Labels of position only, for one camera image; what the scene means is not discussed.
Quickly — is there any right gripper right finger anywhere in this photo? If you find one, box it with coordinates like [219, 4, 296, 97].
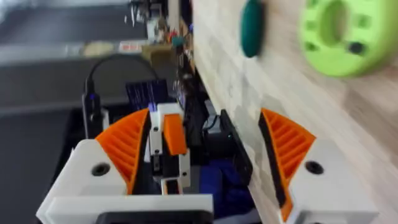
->
[257, 107, 379, 224]

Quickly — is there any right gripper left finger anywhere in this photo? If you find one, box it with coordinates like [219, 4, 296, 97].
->
[36, 107, 154, 215]

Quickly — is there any small black screw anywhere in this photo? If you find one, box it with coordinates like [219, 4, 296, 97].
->
[348, 42, 365, 54]

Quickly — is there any dark green toy vegetable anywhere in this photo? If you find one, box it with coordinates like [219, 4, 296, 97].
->
[239, 0, 265, 58]

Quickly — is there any left wrist upright plate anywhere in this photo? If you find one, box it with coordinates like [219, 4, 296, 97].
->
[82, 105, 110, 140]

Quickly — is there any green disc with holes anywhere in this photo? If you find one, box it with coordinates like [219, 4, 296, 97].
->
[297, 0, 398, 78]

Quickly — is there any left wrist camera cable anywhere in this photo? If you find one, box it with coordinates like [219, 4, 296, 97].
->
[83, 54, 160, 108]

